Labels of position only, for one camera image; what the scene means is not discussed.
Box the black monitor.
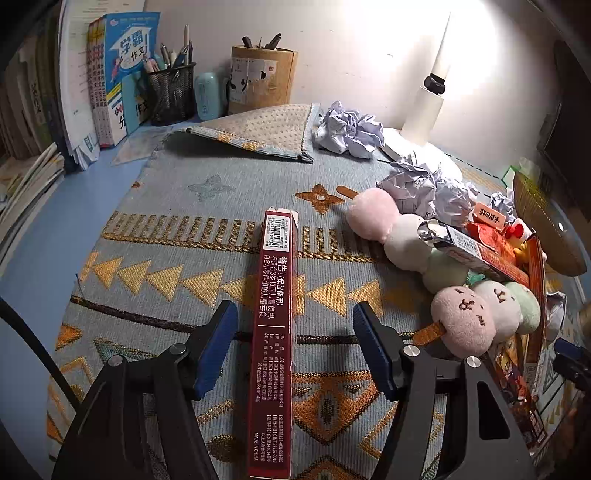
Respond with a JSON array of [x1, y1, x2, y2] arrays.
[[537, 41, 591, 197]]

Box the paper ball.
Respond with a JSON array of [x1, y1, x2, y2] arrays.
[[378, 156, 438, 219], [488, 191, 516, 221], [313, 100, 385, 160], [433, 178, 480, 228]]

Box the small orange carton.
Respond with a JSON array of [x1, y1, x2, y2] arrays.
[[468, 202, 507, 228]]

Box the white cat plush with fries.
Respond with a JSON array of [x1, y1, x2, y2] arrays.
[[502, 220, 533, 266]]

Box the plain dango skewer plush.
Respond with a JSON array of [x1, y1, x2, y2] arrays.
[[337, 185, 472, 295]]

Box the tan cylinder pen holder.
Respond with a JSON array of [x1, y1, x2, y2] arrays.
[[228, 44, 299, 117]]

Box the gold ribbed bowl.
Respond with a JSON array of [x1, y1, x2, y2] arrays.
[[512, 173, 588, 278]]

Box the white desk lamp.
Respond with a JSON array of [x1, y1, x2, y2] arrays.
[[381, 11, 465, 183]]

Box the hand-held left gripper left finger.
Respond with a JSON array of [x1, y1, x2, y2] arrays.
[[51, 300, 238, 480]]

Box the red flat box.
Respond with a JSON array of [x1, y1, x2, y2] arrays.
[[522, 233, 550, 384]]

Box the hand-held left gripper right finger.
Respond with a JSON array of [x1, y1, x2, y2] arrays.
[[353, 301, 539, 480]]

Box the printed card packet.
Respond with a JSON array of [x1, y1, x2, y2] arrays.
[[495, 342, 555, 450]]

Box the grey white packet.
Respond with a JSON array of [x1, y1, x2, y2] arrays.
[[546, 292, 568, 343]]

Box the blue illustrated workbook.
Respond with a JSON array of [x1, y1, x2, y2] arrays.
[[104, 13, 161, 145]]

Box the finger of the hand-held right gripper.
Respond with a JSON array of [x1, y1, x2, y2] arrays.
[[553, 338, 591, 393]]

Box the black cable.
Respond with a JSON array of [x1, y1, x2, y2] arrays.
[[0, 296, 65, 402]]

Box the flat stack of books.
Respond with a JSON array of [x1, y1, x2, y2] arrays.
[[0, 142, 66, 257]]

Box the orange plush pillow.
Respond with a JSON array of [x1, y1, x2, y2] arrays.
[[465, 220, 515, 265]]

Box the upright white paper sheets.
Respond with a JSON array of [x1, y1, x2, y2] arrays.
[[56, 0, 101, 171]]

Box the dango skewer plush with faces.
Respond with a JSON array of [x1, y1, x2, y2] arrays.
[[412, 279, 542, 360]]

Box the dark red long box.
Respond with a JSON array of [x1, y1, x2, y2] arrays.
[[247, 209, 300, 479]]

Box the black mesh pen holder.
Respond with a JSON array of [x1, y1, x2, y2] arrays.
[[146, 62, 197, 126]]

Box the row of upright books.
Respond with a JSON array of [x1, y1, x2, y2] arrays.
[[0, 32, 63, 162]]

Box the red box with foil end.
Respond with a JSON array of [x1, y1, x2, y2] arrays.
[[418, 218, 532, 289]]

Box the light blue case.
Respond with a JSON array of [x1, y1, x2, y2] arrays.
[[194, 71, 230, 122]]

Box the red patterned book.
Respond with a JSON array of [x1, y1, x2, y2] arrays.
[[87, 17, 116, 149]]

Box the patterned woven mat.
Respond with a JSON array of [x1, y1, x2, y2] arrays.
[[46, 102, 568, 480]]

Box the bunch of dark pens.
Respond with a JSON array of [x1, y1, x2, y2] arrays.
[[240, 31, 283, 51]]

